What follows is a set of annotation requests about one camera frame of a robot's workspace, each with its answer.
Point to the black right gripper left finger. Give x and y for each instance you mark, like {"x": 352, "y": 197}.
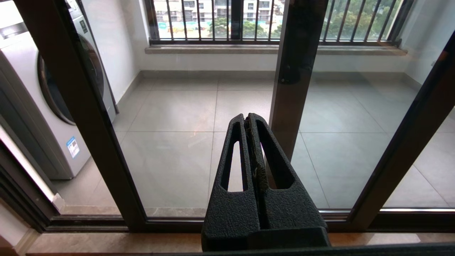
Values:
{"x": 231, "y": 217}

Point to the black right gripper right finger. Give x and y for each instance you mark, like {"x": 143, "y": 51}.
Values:
{"x": 291, "y": 209}

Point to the dark framed sliding glass door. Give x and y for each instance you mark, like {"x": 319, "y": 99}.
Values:
{"x": 92, "y": 124}

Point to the stone window sill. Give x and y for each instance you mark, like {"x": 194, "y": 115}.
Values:
{"x": 213, "y": 49}

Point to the black balcony railing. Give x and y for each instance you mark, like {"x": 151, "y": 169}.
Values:
{"x": 337, "y": 41}

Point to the white front-load washing machine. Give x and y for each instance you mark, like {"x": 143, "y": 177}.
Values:
{"x": 25, "y": 64}

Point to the dark window frame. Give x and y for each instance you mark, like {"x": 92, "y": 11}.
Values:
{"x": 237, "y": 21}

